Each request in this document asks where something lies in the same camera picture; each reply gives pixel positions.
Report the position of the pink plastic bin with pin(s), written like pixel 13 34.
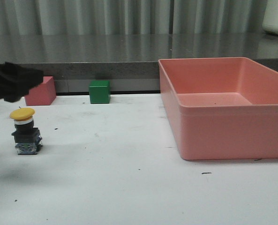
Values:
pixel 221 108

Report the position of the yellow push button switch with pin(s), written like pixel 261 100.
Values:
pixel 28 140

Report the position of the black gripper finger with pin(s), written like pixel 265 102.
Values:
pixel 16 81

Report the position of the white appliance on counter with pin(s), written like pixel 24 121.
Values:
pixel 270 20

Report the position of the grey stone counter shelf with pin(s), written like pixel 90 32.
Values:
pixel 129 62

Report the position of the green cube block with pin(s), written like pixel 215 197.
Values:
pixel 99 92

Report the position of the pink cube block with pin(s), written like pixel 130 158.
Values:
pixel 43 94

